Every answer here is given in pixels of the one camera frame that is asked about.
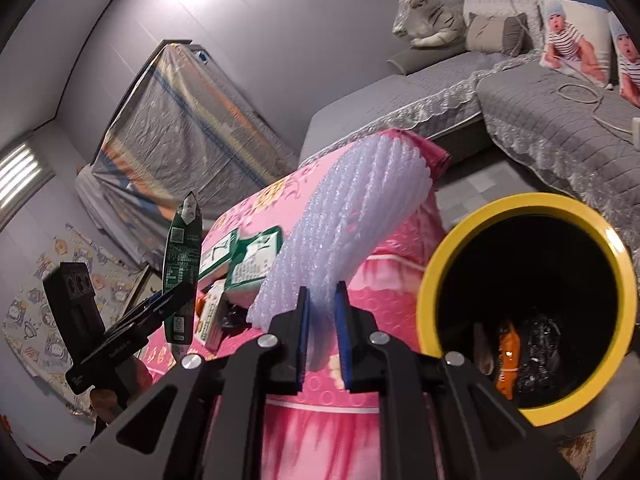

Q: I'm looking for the orange snack packet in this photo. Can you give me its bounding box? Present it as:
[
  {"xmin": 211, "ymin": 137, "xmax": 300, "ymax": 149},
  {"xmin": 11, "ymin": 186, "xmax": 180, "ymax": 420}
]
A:
[{"xmin": 494, "ymin": 319, "xmax": 522, "ymax": 401}]

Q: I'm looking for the window blind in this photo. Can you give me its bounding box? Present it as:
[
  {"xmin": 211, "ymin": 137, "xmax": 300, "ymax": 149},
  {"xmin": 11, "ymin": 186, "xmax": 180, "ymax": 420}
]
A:
[{"xmin": 0, "ymin": 142, "xmax": 42, "ymax": 207}]

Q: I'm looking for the white and orange box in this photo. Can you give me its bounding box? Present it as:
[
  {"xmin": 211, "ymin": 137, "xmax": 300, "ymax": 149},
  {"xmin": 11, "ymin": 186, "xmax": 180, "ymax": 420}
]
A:
[{"xmin": 192, "ymin": 280, "xmax": 227, "ymax": 352}]

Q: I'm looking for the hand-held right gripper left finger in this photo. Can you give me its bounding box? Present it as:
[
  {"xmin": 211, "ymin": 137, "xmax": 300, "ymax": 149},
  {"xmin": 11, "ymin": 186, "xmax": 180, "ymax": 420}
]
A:
[{"xmin": 57, "ymin": 286, "xmax": 311, "ymax": 480}]

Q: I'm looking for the plastic-covered mattress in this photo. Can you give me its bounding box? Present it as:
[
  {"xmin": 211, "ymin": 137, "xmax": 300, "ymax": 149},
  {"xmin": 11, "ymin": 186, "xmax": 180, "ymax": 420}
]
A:
[{"xmin": 75, "ymin": 39, "xmax": 301, "ymax": 272}]

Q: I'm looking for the white cable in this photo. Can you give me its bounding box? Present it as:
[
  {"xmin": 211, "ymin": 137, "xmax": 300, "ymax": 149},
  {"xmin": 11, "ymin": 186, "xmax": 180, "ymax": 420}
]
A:
[{"xmin": 505, "ymin": 0, "xmax": 637, "ymax": 141}]

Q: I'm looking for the person's left hand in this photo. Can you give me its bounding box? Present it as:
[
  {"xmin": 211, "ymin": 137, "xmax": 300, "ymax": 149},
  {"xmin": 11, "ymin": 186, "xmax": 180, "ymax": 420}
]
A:
[{"xmin": 90, "ymin": 357, "xmax": 153, "ymax": 426}]

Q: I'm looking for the black plastic wrapper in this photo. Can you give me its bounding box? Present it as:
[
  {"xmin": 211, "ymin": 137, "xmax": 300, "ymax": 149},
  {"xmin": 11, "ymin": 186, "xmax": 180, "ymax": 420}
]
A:
[{"xmin": 517, "ymin": 311, "xmax": 562, "ymax": 397}]

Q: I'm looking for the pink floral blanket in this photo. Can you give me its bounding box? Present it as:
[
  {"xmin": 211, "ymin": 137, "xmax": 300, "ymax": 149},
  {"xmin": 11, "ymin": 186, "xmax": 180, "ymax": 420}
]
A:
[{"xmin": 134, "ymin": 129, "xmax": 453, "ymax": 480}]

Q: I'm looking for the white quilted cushion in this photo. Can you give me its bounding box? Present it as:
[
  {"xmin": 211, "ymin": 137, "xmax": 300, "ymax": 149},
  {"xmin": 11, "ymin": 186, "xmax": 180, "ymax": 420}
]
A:
[{"xmin": 462, "ymin": 0, "xmax": 546, "ymax": 46}]

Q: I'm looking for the green drink carton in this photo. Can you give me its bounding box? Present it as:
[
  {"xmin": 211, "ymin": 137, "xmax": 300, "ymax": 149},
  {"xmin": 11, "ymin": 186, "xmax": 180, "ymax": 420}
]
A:
[{"xmin": 164, "ymin": 191, "xmax": 203, "ymax": 358}]

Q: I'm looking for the yellow-rimmed black trash bin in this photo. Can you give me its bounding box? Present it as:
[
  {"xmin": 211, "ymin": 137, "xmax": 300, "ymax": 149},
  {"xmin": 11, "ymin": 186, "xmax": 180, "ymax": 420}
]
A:
[{"xmin": 416, "ymin": 192, "xmax": 637, "ymax": 428}]

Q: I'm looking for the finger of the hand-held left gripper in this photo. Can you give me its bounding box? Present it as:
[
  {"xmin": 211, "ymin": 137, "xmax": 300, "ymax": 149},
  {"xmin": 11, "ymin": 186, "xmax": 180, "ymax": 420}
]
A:
[
  {"xmin": 103, "ymin": 316, "xmax": 169, "ymax": 345},
  {"xmin": 122, "ymin": 282, "xmax": 195, "ymax": 325}
]

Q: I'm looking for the grey sofa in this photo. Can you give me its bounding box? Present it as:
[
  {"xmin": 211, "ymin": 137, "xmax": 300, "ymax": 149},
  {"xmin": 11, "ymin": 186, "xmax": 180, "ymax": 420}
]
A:
[{"xmin": 299, "ymin": 35, "xmax": 640, "ymax": 266}]

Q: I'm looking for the white bubble wrap sheet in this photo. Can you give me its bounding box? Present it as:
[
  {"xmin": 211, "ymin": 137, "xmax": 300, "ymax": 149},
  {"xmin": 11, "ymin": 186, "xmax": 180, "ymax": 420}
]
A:
[{"xmin": 246, "ymin": 130, "xmax": 432, "ymax": 371}]

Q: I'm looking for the green and white box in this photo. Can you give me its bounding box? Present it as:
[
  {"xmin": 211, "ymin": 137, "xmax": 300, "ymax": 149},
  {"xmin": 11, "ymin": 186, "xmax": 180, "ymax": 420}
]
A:
[{"xmin": 199, "ymin": 229, "xmax": 242, "ymax": 282}]

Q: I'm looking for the grey cushion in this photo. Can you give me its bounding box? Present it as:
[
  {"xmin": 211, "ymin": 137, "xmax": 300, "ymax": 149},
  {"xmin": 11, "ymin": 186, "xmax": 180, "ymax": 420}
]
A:
[{"xmin": 466, "ymin": 12, "xmax": 528, "ymax": 57}]

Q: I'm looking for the cartoon print cloth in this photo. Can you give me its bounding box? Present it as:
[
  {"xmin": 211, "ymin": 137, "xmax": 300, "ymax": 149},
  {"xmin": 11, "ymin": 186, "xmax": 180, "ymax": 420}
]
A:
[{"xmin": 0, "ymin": 224, "xmax": 146, "ymax": 413}]

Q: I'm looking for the white tiger plush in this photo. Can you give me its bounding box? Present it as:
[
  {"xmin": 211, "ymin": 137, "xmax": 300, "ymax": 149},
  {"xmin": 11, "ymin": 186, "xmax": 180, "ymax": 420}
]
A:
[{"xmin": 392, "ymin": 0, "xmax": 468, "ymax": 48}]

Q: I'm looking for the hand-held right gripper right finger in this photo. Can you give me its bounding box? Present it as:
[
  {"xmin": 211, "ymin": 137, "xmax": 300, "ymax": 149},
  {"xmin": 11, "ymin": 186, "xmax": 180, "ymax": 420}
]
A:
[{"xmin": 334, "ymin": 280, "xmax": 583, "ymax": 480}]

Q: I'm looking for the baby print pillow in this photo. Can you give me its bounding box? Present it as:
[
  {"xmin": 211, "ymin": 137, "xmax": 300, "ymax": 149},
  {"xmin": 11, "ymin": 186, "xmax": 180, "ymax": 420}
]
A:
[
  {"xmin": 607, "ymin": 12, "xmax": 640, "ymax": 108},
  {"xmin": 539, "ymin": 0, "xmax": 613, "ymax": 86}
]

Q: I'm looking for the green medicine box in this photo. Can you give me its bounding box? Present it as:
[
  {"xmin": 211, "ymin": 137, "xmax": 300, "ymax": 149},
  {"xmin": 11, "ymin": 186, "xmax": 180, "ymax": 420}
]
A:
[{"xmin": 224, "ymin": 226, "xmax": 284, "ymax": 307}]

